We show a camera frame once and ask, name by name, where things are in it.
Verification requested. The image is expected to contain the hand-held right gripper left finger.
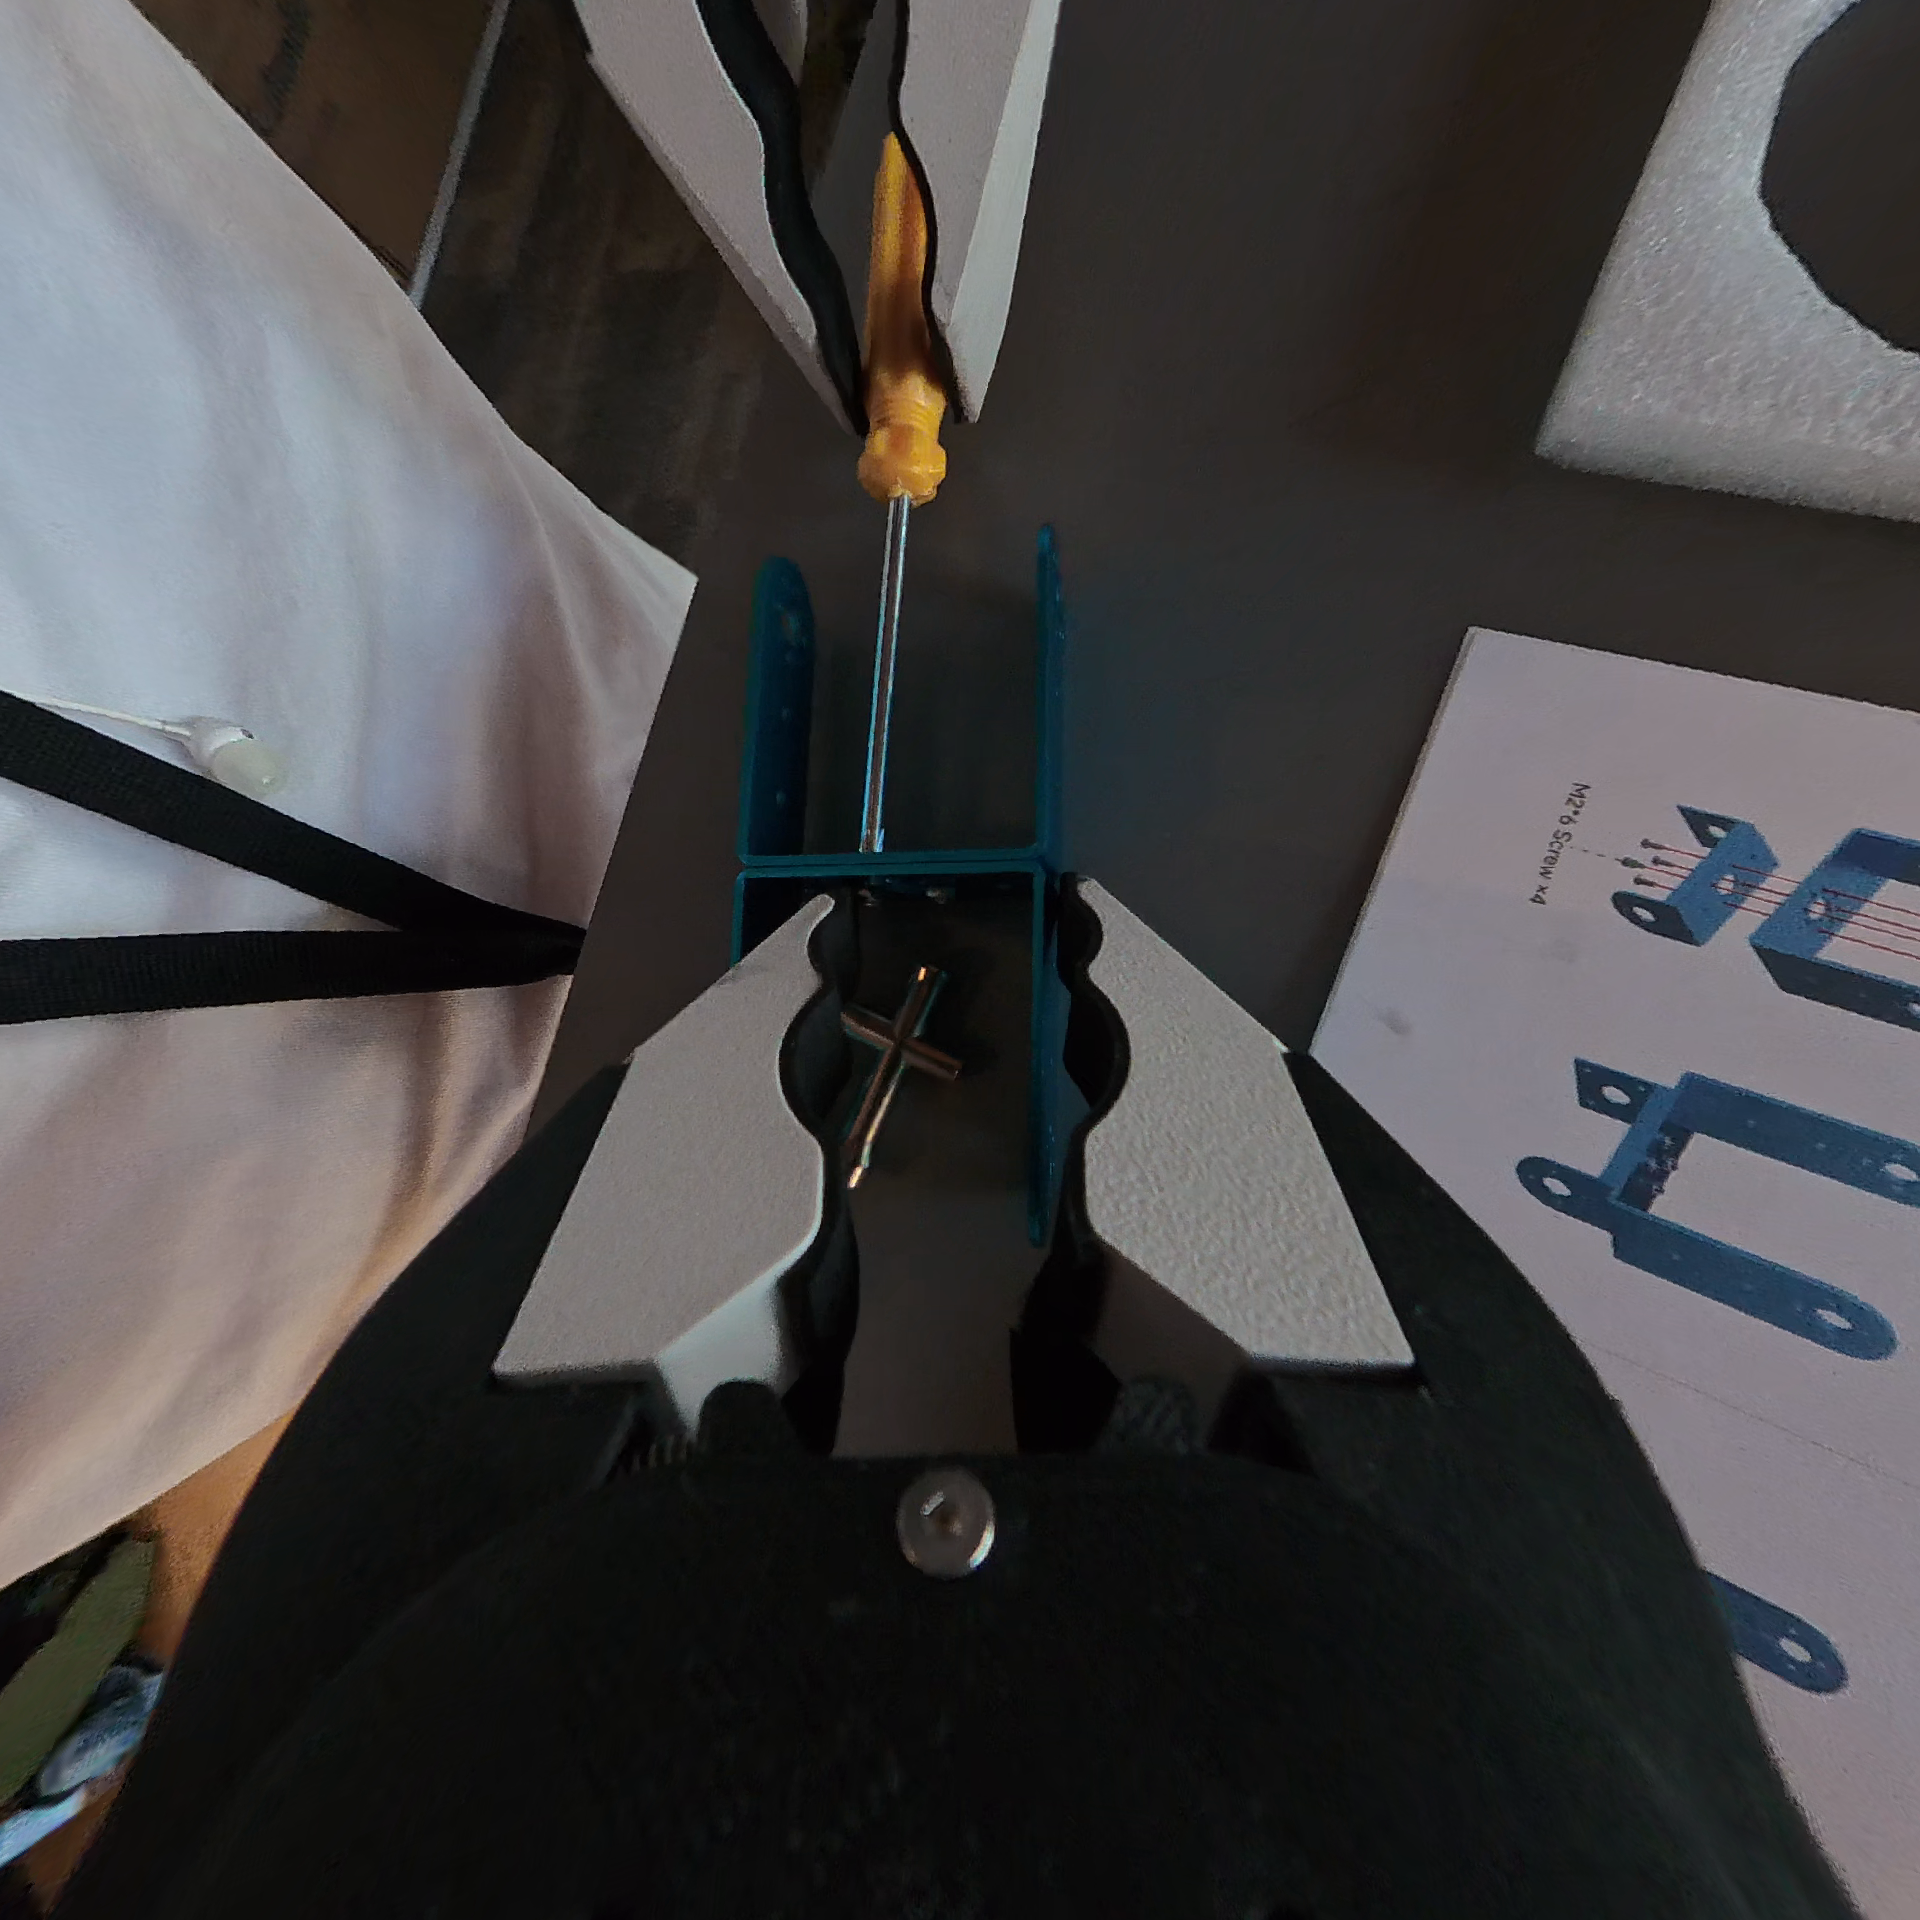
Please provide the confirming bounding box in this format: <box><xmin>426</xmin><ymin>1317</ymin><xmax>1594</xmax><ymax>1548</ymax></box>
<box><xmin>490</xmin><ymin>893</ymin><xmax>843</xmax><ymax>1454</ymax></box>

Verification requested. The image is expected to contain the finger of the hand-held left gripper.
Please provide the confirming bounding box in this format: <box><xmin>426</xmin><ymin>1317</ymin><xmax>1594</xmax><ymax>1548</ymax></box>
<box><xmin>573</xmin><ymin>0</ymin><xmax>870</xmax><ymax>428</ymax></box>
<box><xmin>894</xmin><ymin>0</ymin><xmax>1066</xmax><ymax>428</ymax></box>

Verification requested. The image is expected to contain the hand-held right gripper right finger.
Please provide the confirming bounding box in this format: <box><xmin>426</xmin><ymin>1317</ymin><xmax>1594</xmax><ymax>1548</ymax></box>
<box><xmin>1006</xmin><ymin>878</ymin><xmax>1423</xmax><ymax>1445</ymax></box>

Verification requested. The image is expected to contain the yellow handled screwdriver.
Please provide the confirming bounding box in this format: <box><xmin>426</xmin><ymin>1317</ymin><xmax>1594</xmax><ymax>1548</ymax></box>
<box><xmin>853</xmin><ymin>131</ymin><xmax>952</xmax><ymax>861</ymax></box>

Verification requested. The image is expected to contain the metal cross socket wrench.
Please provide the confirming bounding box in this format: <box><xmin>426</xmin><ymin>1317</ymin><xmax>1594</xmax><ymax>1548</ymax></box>
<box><xmin>834</xmin><ymin>965</ymin><xmax>972</xmax><ymax>1191</ymax></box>

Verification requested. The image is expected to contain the blue metal bracket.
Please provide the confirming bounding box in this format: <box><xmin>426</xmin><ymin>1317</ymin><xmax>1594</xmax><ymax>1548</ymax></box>
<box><xmin>730</xmin><ymin>525</ymin><xmax>1076</xmax><ymax>1251</ymax></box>

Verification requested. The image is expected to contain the dark grey desk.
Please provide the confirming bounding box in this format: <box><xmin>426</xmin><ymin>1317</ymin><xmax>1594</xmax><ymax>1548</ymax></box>
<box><xmin>404</xmin><ymin>0</ymin><xmax>1920</xmax><ymax>1504</ymax></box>

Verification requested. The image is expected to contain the white instruction manual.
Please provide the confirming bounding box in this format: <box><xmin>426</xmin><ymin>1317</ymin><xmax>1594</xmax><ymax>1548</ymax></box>
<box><xmin>1307</xmin><ymin>627</ymin><xmax>1920</xmax><ymax>1920</ymax></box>

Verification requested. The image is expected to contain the white shirt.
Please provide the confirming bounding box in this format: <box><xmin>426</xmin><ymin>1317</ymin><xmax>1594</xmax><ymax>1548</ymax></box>
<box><xmin>0</xmin><ymin>0</ymin><xmax>702</xmax><ymax>1588</ymax></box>

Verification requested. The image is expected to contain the white earphone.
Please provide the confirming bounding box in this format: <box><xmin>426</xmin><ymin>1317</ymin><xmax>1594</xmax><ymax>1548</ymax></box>
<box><xmin>27</xmin><ymin>695</ymin><xmax>290</xmax><ymax>800</ymax></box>

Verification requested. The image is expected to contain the white foam packing block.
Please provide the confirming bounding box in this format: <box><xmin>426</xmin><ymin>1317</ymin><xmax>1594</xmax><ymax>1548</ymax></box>
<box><xmin>1533</xmin><ymin>0</ymin><xmax>1920</xmax><ymax>525</ymax></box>

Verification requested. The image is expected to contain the grey green shoe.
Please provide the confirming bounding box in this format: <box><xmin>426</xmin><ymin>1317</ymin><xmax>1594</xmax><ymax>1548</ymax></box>
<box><xmin>0</xmin><ymin>1528</ymin><xmax>170</xmax><ymax>1824</ymax></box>

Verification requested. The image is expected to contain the black lanyard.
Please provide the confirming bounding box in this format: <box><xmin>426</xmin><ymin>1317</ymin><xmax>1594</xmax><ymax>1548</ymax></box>
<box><xmin>0</xmin><ymin>688</ymin><xmax>590</xmax><ymax>1031</ymax></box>

